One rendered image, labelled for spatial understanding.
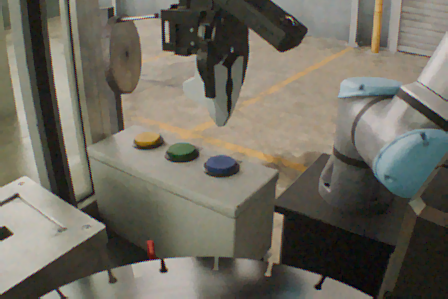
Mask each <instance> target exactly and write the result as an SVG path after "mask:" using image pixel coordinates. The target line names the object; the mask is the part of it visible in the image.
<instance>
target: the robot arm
mask: <svg viewBox="0 0 448 299"><path fill-rule="evenodd" d="M160 11H161V36H162V48H163V51H165V52H167V51H171V52H174V55H178V56H183V57H190V56H192V55H197V56H196V64H195V76H194V78H191V79H189V80H187V81H185V82H184V84H183V91H184V94H185V95H186V96H187V98H190V99H192V100H194V101H196V102H197V103H199V104H200V105H202V106H204V107H205V108H207V109H208V110H209V112H210V115H211V117H212V121H213V122H214V123H215V124H216V125H217V127H223V126H225V125H226V123H227V122H228V120H229V118H230V117H231V115H232V113H233V110H234V109H235V106H236V104H237V101H238V99H239V97H240V90H241V85H243V83H244V78H245V74H246V71H247V66H248V62H249V55H250V53H249V42H248V34H249V31H248V27H249V28H250V29H251V30H252V31H253V32H256V33H257V34H258V35H259V36H260V37H261V38H262V39H263V40H265V41H267V42H268V43H269V44H270V45H271V46H272V47H273V48H275V49H276V50H278V51H280V52H287V51H289V50H291V49H293V48H295V47H297V46H299V45H300V44H301V42H302V40H303V38H304V37H305V35H306V34H307V33H308V28H307V27H306V26H304V25H303V24H302V23H301V22H300V21H298V20H297V19H296V18H295V17H294V16H292V15H290V14H289V13H288V12H286V11H285V10H283V9H282V8H281V7H279V6H278V5H277V4H275V3H274V2H273V1H271V0H179V3H178V4H172V5H170V7H169V8H165V9H160ZM165 21H168V22H169V26H168V36H169V42H165V39H166V33H165ZM337 98H338V106H337V109H338V113H337V119H336V126H335V134H334V141H333V148H332V154H331V157H330V158H329V160H328V162H327V164H326V166H325V168H324V169H323V173H322V175H321V177H320V183H319V192H320V193H319V194H320V196H321V197H323V199H324V200H325V201H326V202H327V203H328V204H329V203H330V204H331V205H332V206H333V207H335V208H336V209H341V210H343V211H346V212H348V213H350V212H352V213H357V214H371V213H377V212H380V211H383V210H385V209H387V208H388V207H389V206H391V205H392V203H393V199H394V194H395V195H397V196H399V197H400V196H401V197H404V198H409V199H412V198H413V196H414V195H415V194H416V192H417V191H418V190H419V189H420V188H421V185H422V184H424V182H425V180H426V179H427V177H429V176H430V173H431V172H432V171H433V170H434V169H435V167H436V165H437V164H439V161H440V160H441V158H443V157H444V154H445V153H446V152H447V151H448V30H447V32H446V34H445V35H444V37H443V39H442V40H441V42H440V44H439V45H438V47H437V49H436V50H435V52H434V53H433V56H431V59H430V60H429V61H428V63H427V64H426V67H424V70H423V71H422V73H421V74H420V76H419V77H418V79H417V81H415V82H414V83H412V84H406V85H404V84H403V83H402V82H399V81H396V80H392V79H388V78H380V77H357V76H356V77H351V78H347V79H346V80H344V81H342V82H341V88H340V93H339V95H338V97H337Z"/></svg>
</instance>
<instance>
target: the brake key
mask: <svg viewBox="0 0 448 299"><path fill-rule="evenodd" d="M206 168H207V169H208V170H209V171H211V172H213V173H217V174H225V173H229V172H231V171H233V170H235V168H236V161H235V160H234V159H233V158H232V157H230V156H227V155H215V156H212V157H210V158H209V159H208V160H207V162H206Z"/></svg>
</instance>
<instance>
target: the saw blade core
mask: <svg viewBox="0 0 448 299"><path fill-rule="evenodd" d="M164 260H165V266H166V270H167V271H168V272H166V273H161V272H160V271H161V270H162V269H161V261H160V259H158V260H153V261H144V262H141V263H139V265H140V269H141V273H142V276H140V277H135V275H134V271H133V267H132V264H131V265H125V266H122V267H119V268H118V267H117V268H114V269H112V270H111V273H112V275H113V278H114V279H115V280H117V282H116V283H110V282H111V279H110V277H109V274H108V271H102V272H100V273H96V274H94V275H90V276H88V277H85V278H83V279H79V280H78V281H77V280H76V281H75V282H71V283H70V284H67V285H65V286H62V287H60V288H59V289H60V291H61V292H62V294H63V296H64V298H66V299H374V298H372V297H371V296H368V295H367V294H364V292H361V291H358V290H357V289H354V288H352V287H351V286H350V287H349V286H348V285H346V284H345V285H344V284H343V283H341V282H338V281H336V280H333V279H331V278H327V277H326V279H325V280H324V282H323V284H322V285H321V288H322V289H321V290H317V289H315V288H314V287H316V286H318V285H319V283H320V280H321V279H322V276H321V275H319V274H317V273H312V272H310V271H305V270H302V269H300V268H294V267H291V266H288V265H281V264H278V263H274V262H273V263H272V267H271V269H270V274H271V275H270V276H265V275H264V273H267V269H268V267H269V262H265V261H261V260H255V259H242V258H232V257H218V265H217V266H218V269H219V270H217V271H214V270H212V269H213V268H214V265H215V257H187V258H186V257H177V258H170V259H164ZM38 299H61V296H59V294H58V292H56V290H55V291H54V290H53V292H50V293H48V294H46V295H44V296H43V297H40V298H38Z"/></svg>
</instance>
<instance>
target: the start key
mask: <svg viewBox="0 0 448 299"><path fill-rule="evenodd" d="M195 154H196V150H195V147H194V146H193V145H192V144H189V143H175V144H173V145H171V146H170V147H169V148H168V156H169V157H171V158H174V159H187V158H190V157H192V156H194V155H195Z"/></svg>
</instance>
